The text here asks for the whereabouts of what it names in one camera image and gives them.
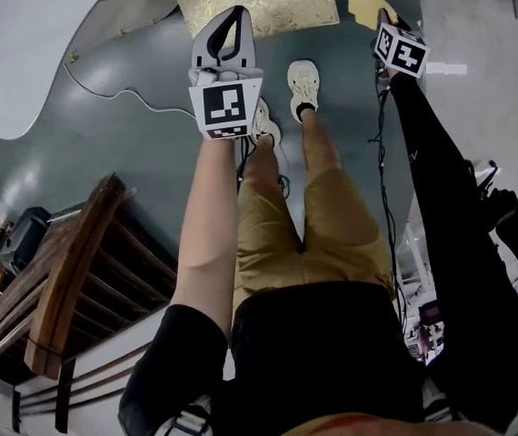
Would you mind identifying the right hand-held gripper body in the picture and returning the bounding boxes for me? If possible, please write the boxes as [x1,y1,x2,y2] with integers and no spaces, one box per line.
[371,21,432,80]

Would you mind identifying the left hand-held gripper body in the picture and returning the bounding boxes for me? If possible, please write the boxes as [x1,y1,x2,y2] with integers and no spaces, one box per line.
[187,64,266,142]

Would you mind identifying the yellow wiping cloth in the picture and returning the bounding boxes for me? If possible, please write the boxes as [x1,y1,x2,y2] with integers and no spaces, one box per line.
[347,0,400,30]

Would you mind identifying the person's right forearm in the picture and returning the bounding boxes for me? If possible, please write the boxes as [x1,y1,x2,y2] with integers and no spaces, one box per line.
[388,73,483,244]

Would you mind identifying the person's left forearm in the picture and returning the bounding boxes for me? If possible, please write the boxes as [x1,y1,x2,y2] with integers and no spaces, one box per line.
[170,136,246,317]

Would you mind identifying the white oval table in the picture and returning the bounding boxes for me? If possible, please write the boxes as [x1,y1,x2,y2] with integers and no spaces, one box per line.
[0,0,185,141]

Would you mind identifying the person's left cream sneaker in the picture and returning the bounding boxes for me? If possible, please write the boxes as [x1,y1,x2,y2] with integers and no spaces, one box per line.
[252,97,283,149]

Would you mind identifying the person's cream sneaker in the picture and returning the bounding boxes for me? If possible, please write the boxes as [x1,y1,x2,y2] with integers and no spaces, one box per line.
[286,59,322,124]
[252,97,283,149]

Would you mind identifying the person's right cream sneaker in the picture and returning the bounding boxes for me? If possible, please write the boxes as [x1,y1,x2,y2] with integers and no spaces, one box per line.
[286,59,322,124]

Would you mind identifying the person's left leg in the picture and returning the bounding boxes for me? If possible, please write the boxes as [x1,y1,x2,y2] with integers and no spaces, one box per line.
[244,136,290,208]

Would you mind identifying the person's leg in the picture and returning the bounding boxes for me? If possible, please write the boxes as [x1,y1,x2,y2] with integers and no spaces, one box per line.
[302,109,344,185]
[244,136,290,208]

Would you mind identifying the person's right leg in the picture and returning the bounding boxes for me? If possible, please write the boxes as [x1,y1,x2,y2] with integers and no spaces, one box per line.
[302,109,344,185]

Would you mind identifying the person's khaki shorts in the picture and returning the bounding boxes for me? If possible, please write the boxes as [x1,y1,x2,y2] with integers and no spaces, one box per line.
[232,165,396,308]

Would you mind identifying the black bag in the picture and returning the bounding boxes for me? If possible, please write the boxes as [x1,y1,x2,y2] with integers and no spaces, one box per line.
[467,159,518,279]

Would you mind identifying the dark wooden slatted railing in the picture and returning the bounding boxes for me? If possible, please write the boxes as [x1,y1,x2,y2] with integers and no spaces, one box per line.
[0,173,181,381]

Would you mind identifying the black suitcase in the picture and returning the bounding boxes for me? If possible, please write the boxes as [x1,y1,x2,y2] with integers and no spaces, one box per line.
[2,206,54,272]

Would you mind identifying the person's black shirt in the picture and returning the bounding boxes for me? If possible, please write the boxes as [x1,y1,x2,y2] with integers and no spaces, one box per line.
[117,279,518,436]

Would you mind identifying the white platform with brown trim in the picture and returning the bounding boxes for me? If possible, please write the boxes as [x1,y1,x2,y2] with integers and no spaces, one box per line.
[0,315,237,431]

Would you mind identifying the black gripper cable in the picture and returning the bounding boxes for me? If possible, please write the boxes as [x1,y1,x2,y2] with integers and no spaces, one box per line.
[366,64,413,335]
[234,134,260,194]

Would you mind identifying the white power cable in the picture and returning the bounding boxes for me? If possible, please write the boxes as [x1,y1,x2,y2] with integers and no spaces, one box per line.
[63,64,196,117]

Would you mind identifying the grey white shoulder strap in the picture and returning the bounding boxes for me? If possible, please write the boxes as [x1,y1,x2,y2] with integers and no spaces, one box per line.
[422,379,460,421]
[167,395,214,436]

